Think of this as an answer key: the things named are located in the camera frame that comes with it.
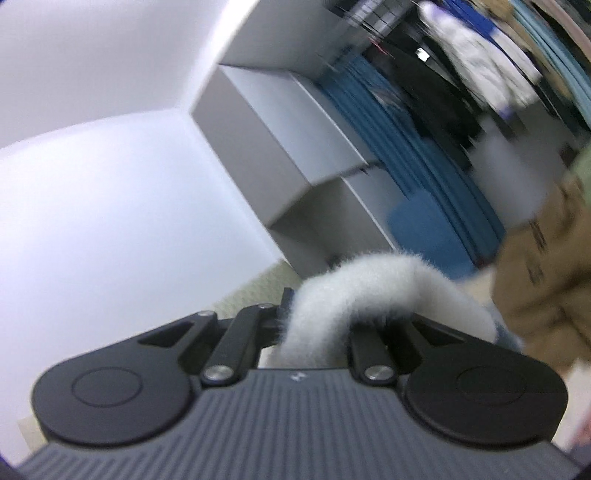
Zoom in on green fuzzy garment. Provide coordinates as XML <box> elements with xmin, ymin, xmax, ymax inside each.
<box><xmin>564</xmin><ymin>142</ymin><xmax>591</xmax><ymax>182</ymax></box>

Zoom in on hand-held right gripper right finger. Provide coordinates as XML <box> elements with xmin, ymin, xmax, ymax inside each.
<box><xmin>346</xmin><ymin>314</ymin><xmax>467</xmax><ymax>387</ymax></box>

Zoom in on white fluffy sweater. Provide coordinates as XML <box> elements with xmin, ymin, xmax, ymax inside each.
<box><xmin>276</xmin><ymin>133</ymin><xmax>571</xmax><ymax>371</ymax></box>

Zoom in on light blue hanging clothes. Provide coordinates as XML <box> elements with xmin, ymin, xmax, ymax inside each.
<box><xmin>507</xmin><ymin>0</ymin><xmax>591</xmax><ymax>126</ymax></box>

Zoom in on tan hoodie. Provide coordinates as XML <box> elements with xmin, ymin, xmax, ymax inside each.
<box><xmin>491</xmin><ymin>175</ymin><xmax>591</xmax><ymax>371</ymax></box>

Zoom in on blue hanging garments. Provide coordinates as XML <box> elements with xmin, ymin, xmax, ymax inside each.
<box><xmin>322</xmin><ymin>50</ymin><xmax>507</xmax><ymax>280</ymax></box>

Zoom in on white printed hanging garment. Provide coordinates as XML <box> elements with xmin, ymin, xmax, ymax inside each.
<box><xmin>417</xmin><ymin>0</ymin><xmax>542</xmax><ymax>112</ymax></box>

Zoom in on black hanging garment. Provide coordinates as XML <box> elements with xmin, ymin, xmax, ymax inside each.
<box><xmin>364</xmin><ymin>41</ymin><xmax>486</xmax><ymax>154</ymax></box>

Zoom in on white open cabinet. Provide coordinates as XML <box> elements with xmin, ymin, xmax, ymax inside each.
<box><xmin>191</xmin><ymin>0</ymin><xmax>403</xmax><ymax>278</ymax></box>

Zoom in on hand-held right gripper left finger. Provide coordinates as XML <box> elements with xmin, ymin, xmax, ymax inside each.
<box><xmin>137</xmin><ymin>287</ymin><xmax>297</xmax><ymax>387</ymax></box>

